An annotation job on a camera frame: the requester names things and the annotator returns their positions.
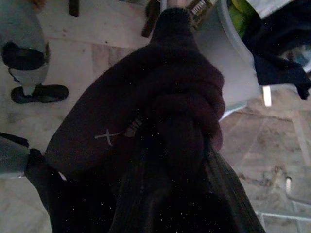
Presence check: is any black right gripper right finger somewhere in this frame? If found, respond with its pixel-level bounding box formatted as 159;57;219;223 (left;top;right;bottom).
194;145;266;233

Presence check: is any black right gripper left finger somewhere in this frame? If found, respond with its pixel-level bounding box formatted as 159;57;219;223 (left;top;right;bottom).
110;116;207;233

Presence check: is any dark maroon garment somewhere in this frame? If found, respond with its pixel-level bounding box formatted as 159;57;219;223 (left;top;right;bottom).
45;7;267;233

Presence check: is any grey plastic laundry basket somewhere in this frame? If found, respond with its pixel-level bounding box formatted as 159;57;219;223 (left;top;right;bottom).
193;0;262;115

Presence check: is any dark navy garment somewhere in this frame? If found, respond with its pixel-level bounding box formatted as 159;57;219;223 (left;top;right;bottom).
242;0;311;100

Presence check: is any black Loud Jack box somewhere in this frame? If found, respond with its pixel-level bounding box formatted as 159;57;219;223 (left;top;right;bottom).
189;0;217;26

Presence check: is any lime green garment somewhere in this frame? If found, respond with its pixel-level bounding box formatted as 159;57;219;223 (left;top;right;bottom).
228;0;258;38

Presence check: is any white garment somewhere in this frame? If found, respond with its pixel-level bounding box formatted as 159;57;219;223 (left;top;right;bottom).
251;0;294;19

